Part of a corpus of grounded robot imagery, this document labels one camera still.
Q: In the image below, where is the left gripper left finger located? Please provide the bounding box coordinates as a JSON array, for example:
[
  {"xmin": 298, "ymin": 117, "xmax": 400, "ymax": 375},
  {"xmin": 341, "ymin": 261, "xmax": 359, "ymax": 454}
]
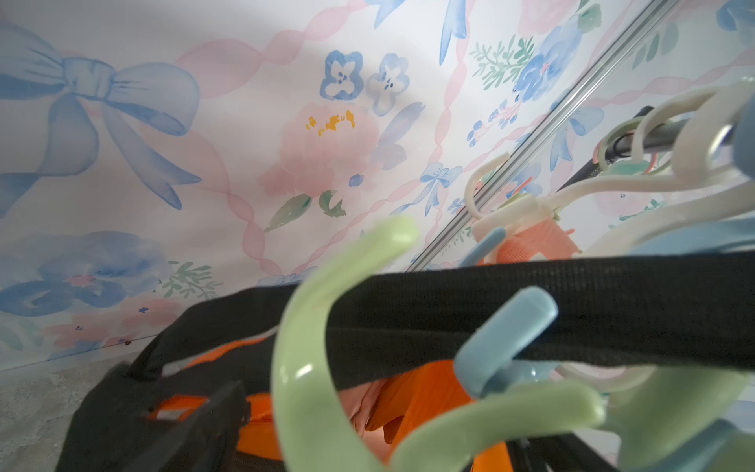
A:
[{"xmin": 122, "ymin": 381, "xmax": 248, "ymax": 472}]

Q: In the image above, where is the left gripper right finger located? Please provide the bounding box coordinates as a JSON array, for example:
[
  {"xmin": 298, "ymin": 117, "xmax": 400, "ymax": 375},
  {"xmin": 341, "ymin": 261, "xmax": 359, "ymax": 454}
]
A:
[{"xmin": 506, "ymin": 434, "xmax": 619, "ymax": 472}]

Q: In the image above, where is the light green hook middle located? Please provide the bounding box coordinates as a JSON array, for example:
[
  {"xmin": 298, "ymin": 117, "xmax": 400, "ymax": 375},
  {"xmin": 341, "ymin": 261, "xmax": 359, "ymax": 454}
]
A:
[{"xmin": 269, "ymin": 214, "xmax": 755, "ymax": 472}]

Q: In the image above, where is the light green hook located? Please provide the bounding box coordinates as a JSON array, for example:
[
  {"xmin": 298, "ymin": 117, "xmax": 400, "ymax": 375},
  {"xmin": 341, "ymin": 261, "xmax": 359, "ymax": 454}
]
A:
[
  {"xmin": 593, "ymin": 116, "xmax": 644, "ymax": 173},
  {"xmin": 269, "ymin": 214, "xmax": 755, "ymax": 472}
]

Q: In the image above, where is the light blue hook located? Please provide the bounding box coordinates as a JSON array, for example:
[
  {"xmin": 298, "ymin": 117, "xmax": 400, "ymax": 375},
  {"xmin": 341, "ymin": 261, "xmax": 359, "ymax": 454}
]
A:
[{"xmin": 452, "ymin": 111, "xmax": 755, "ymax": 472}]

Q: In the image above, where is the orange bag middle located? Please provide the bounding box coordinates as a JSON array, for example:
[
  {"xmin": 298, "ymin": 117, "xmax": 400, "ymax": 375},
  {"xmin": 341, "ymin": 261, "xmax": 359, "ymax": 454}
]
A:
[{"xmin": 147, "ymin": 336, "xmax": 514, "ymax": 471}]

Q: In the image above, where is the pink bag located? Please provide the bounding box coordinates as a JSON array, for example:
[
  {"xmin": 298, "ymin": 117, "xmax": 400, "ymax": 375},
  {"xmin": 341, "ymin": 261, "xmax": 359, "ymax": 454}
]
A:
[{"xmin": 341, "ymin": 220, "xmax": 578, "ymax": 462}]

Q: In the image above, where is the white hook with pink bag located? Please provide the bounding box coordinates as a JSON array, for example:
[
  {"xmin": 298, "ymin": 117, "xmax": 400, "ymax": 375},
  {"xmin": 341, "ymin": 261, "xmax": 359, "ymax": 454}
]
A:
[{"xmin": 464, "ymin": 87, "xmax": 725, "ymax": 242}]

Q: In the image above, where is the light green hook right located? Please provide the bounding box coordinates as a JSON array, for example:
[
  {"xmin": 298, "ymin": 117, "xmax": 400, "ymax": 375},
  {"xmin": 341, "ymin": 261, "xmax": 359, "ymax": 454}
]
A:
[{"xmin": 593, "ymin": 116, "xmax": 644, "ymax": 173}]

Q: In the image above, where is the white hook middle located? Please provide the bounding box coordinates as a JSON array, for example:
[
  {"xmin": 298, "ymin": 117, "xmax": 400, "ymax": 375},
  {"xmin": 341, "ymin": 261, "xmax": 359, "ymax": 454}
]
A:
[{"xmin": 579, "ymin": 80, "xmax": 754, "ymax": 393}]

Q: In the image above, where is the black clothes rack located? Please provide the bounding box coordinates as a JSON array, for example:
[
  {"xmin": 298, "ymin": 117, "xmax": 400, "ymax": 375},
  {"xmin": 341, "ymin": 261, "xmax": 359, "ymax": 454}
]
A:
[{"xmin": 556, "ymin": 104, "xmax": 738, "ymax": 193}]

